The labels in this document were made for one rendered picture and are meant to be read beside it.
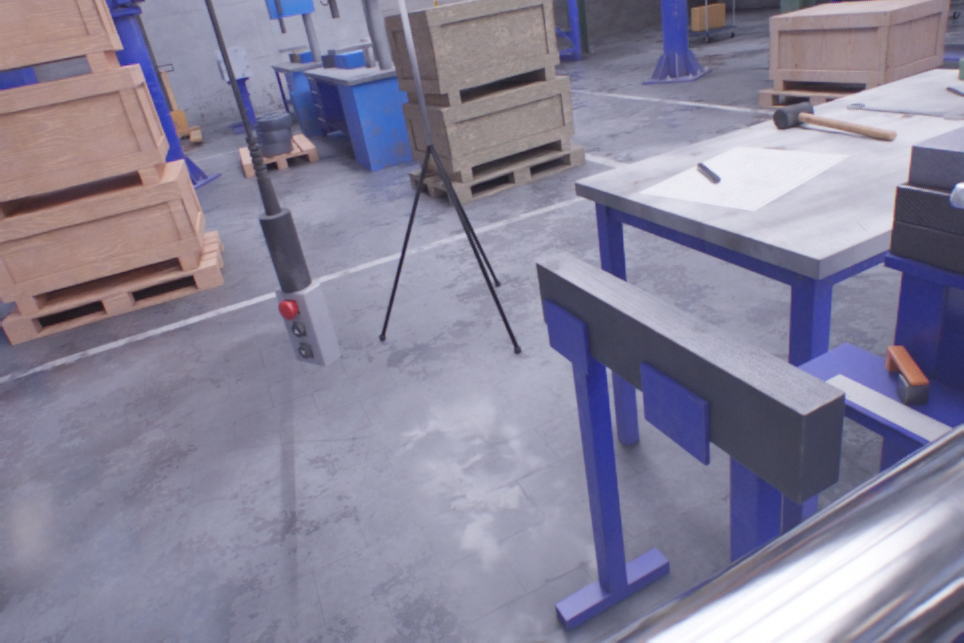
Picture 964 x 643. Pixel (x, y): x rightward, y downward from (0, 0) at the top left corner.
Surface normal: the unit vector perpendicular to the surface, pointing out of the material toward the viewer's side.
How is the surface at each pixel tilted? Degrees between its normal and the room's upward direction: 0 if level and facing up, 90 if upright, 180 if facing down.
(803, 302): 90
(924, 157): 90
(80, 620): 0
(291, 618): 0
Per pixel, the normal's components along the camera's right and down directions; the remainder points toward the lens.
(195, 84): 0.39, 0.31
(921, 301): -0.89, 0.31
